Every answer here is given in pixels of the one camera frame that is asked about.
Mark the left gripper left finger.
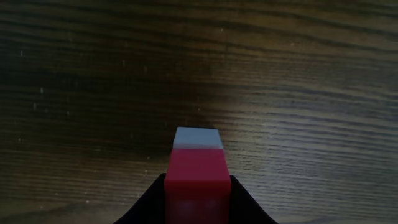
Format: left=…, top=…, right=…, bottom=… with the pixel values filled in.
left=113, top=173, right=167, bottom=224

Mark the white cube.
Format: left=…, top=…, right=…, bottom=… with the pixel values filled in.
left=172, top=126, right=224, bottom=151

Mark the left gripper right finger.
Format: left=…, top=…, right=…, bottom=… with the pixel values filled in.
left=230, top=174, right=279, bottom=224

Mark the red cube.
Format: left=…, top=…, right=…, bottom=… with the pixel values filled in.
left=164, top=148, right=233, bottom=224

